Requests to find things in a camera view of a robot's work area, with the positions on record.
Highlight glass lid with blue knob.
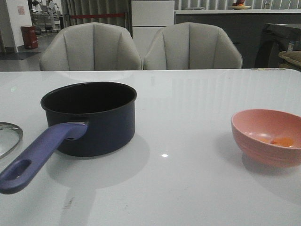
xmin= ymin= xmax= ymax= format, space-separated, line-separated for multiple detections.
xmin=0 ymin=122 xmax=23 ymax=159

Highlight dark blue saucepan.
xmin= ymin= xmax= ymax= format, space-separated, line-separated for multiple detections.
xmin=0 ymin=82 xmax=137 ymax=194

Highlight red barrier belt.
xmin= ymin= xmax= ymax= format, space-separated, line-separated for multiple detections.
xmin=69 ymin=13 xmax=127 ymax=19

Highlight pink bowl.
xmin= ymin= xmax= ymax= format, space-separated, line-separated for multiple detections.
xmin=231 ymin=109 xmax=301 ymax=168

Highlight beige curtain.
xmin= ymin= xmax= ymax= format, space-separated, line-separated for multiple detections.
xmin=61 ymin=0 xmax=133 ymax=34

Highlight fruit plate on counter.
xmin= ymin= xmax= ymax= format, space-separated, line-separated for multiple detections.
xmin=230 ymin=0 xmax=251 ymax=10

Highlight left beige chair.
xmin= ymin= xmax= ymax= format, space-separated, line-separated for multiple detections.
xmin=40 ymin=22 xmax=142 ymax=71

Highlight white refrigerator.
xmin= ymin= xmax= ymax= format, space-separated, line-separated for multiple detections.
xmin=131 ymin=0 xmax=174 ymax=59

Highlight beige chair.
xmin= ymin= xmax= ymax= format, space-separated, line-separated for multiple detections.
xmin=143 ymin=22 xmax=243 ymax=70
xmin=40 ymin=22 xmax=142 ymax=71

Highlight orange ham slices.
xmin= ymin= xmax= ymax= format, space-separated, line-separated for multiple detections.
xmin=259 ymin=137 xmax=294 ymax=147

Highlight right beige chair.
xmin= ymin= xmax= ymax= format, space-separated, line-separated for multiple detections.
xmin=143 ymin=22 xmax=243 ymax=70

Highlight folded beige cushion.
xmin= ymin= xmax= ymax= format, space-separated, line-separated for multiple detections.
xmin=278 ymin=50 xmax=301 ymax=72

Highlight grey counter cabinet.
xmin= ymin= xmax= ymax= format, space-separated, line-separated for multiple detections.
xmin=175 ymin=9 xmax=301 ymax=68

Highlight dark washing machine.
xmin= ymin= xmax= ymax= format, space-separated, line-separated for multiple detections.
xmin=254 ymin=24 xmax=301 ymax=68

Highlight red trash bin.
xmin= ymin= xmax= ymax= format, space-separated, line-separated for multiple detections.
xmin=21 ymin=25 xmax=38 ymax=49

